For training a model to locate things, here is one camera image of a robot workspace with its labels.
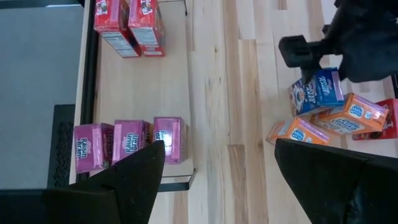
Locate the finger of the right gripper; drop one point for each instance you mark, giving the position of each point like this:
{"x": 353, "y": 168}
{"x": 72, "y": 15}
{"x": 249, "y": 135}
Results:
{"x": 295, "y": 51}

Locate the magenta Raisin Bran cereal box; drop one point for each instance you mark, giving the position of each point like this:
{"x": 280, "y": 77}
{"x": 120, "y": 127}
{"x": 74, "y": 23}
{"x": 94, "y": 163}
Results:
{"x": 129, "y": 137}
{"x": 174, "y": 137}
{"x": 90, "y": 146}

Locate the black aluminium table frame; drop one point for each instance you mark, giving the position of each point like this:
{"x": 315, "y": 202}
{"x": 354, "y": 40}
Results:
{"x": 90, "y": 62}

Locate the blue Frosted Flakes cereal box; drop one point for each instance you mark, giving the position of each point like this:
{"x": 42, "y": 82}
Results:
{"x": 323, "y": 93}

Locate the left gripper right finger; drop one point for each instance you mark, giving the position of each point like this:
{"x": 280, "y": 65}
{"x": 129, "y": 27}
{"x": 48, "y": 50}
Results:
{"x": 326, "y": 186}

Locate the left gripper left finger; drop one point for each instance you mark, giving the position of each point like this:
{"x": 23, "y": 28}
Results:
{"x": 133, "y": 186}

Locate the black perforated panel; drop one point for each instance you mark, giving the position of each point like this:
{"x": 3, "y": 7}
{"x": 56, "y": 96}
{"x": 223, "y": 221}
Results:
{"x": 62, "y": 146}

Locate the orange Mini Wheats cereal box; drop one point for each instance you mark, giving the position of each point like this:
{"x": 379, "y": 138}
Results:
{"x": 351, "y": 115}
{"x": 295, "y": 130}

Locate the wooden shelf with black legs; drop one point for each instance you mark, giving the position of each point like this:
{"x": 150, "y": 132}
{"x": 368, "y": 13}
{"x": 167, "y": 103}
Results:
{"x": 140, "y": 87}

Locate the red Froot Loops cereal box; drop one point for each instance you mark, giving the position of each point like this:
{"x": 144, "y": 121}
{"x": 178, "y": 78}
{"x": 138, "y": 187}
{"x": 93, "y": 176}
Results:
{"x": 146, "y": 18}
{"x": 392, "y": 121}
{"x": 115, "y": 18}

